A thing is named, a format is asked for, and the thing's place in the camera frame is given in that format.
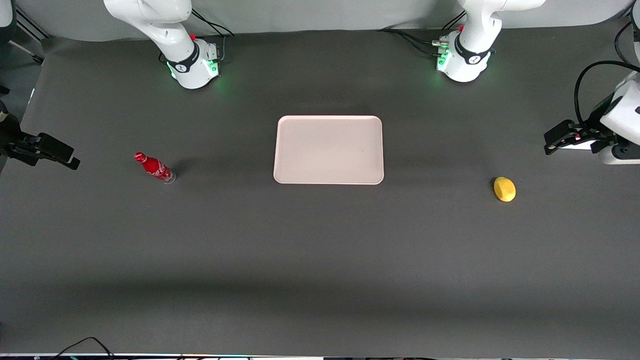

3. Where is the yellow lemon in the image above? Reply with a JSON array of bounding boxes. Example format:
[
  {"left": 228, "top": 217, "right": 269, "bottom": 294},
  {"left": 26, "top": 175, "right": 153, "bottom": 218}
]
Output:
[{"left": 493, "top": 176, "right": 517, "bottom": 203}]

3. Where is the black loose cable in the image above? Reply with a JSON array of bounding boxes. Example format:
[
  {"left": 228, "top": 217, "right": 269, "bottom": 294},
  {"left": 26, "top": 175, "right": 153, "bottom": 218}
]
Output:
[{"left": 50, "top": 337, "right": 117, "bottom": 360}]

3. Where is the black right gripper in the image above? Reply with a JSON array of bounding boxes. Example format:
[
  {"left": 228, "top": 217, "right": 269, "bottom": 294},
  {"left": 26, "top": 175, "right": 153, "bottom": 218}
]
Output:
[{"left": 0, "top": 100, "right": 81, "bottom": 171}]

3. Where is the dark grey table mat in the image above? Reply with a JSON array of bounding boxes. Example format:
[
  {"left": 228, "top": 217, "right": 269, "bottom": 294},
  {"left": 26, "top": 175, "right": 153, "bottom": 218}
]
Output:
[{"left": 0, "top": 17, "right": 640, "bottom": 357}]

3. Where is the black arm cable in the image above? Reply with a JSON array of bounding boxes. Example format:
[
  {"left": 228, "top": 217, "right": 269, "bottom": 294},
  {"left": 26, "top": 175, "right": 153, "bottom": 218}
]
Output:
[
  {"left": 574, "top": 60, "right": 640, "bottom": 127},
  {"left": 614, "top": 20, "right": 640, "bottom": 69}
]

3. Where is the pink rectangular plastic tray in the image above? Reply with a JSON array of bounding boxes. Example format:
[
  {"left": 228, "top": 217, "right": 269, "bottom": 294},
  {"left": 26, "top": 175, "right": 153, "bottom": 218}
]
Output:
[{"left": 273, "top": 115, "right": 385, "bottom": 185}]

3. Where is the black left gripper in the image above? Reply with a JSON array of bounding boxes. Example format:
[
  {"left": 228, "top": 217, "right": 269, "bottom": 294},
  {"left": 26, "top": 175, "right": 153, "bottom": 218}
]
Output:
[{"left": 544, "top": 119, "right": 609, "bottom": 155}]

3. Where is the red cola bottle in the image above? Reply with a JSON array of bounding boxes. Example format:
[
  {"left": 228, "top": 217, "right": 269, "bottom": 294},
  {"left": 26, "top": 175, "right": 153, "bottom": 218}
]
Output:
[{"left": 134, "top": 152, "right": 177, "bottom": 185}]

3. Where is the black base cable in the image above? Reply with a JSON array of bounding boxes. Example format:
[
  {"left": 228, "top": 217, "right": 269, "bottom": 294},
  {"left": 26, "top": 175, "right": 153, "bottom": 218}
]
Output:
[
  {"left": 442, "top": 11, "right": 467, "bottom": 30},
  {"left": 191, "top": 8, "right": 235, "bottom": 37},
  {"left": 197, "top": 20, "right": 227, "bottom": 62},
  {"left": 400, "top": 32, "right": 444, "bottom": 57},
  {"left": 378, "top": 28, "right": 442, "bottom": 47}
]

